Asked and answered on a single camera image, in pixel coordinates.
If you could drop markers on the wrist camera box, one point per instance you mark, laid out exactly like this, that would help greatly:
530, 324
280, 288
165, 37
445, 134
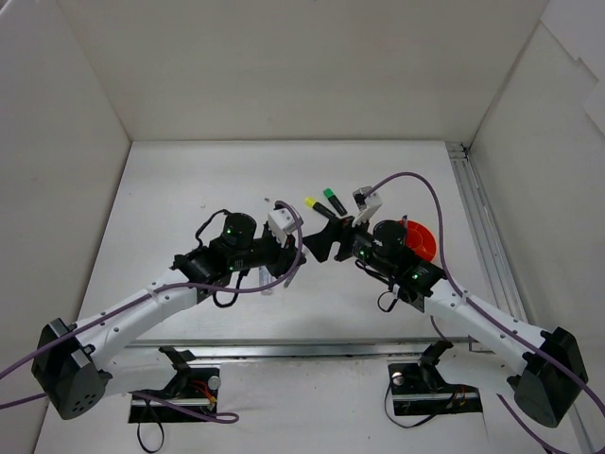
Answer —
282, 223
368, 202

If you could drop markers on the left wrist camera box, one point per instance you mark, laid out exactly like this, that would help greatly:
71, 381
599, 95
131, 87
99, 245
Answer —
282, 223

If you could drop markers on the yellow highlighter marker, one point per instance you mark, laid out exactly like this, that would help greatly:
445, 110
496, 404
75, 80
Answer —
319, 208

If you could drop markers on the green highlighter marker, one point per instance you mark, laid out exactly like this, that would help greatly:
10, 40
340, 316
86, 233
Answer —
331, 196

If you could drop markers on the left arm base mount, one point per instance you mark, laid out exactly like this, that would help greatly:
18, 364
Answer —
191, 387

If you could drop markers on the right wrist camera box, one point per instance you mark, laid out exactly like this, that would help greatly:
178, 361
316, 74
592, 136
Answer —
368, 202

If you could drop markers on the clear small spray bottle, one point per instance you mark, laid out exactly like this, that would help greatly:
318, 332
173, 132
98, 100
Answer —
265, 279

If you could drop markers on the aluminium rail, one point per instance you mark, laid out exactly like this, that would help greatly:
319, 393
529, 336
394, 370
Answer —
494, 262
278, 349

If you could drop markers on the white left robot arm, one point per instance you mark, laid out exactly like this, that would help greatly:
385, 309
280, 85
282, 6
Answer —
77, 364

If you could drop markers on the aluminium front rail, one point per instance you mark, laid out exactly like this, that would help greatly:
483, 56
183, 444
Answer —
278, 349

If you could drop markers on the orange round organizer container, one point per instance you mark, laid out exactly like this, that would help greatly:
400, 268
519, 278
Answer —
420, 240

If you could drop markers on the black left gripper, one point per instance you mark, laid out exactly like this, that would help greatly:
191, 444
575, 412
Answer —
277, 260

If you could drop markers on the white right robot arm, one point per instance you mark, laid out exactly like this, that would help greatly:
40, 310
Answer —
547, 369

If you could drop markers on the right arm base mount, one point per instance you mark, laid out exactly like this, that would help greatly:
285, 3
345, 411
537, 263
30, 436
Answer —
417, 393

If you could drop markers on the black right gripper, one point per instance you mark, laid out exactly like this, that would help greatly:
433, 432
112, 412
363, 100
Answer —
344, 237

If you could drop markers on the aluminium right side rail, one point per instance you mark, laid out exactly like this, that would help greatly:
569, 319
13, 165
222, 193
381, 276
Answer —
494, 262

